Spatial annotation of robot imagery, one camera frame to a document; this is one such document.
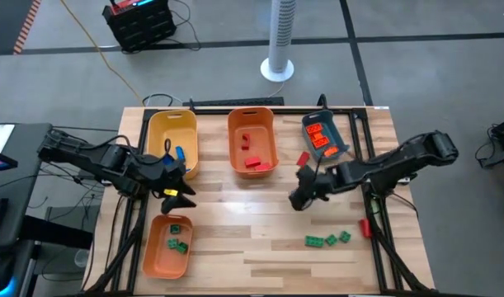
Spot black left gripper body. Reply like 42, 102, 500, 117
130, 154, 186, 196

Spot white perforated tower fan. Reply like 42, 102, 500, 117
259, 0, 295, 83

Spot clear plastic cup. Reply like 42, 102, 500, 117
73, 248, 91, 268

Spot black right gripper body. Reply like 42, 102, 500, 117
288, 164, 340, 211

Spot yellow plastic bin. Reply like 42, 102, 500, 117
146, 109, 200, 181

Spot black floor equipment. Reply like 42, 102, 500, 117
476, 114, 504, 169

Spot black equipment case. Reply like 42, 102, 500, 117
101, 0, 177, 54

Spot grey desk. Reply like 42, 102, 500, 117
0, 122, 54, 248

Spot dark teal plastic bin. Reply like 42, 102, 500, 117
300, 109, 351, 163

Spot red device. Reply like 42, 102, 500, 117
109, 0, 160, 16

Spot yellow power cord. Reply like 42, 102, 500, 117
59, 0, 145, 103

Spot orange plastic bin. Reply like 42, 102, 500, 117
227, 106, 280, 179
142, 214, 195, 281

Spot black desk base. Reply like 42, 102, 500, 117
20, 214, 94, 251

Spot black power strip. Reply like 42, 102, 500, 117
182, 97, 285, 107

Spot black mat with orange edge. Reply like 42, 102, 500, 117
0, 0, 42, 57

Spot black computer mouse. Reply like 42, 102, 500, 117
0, 251, 17, 296

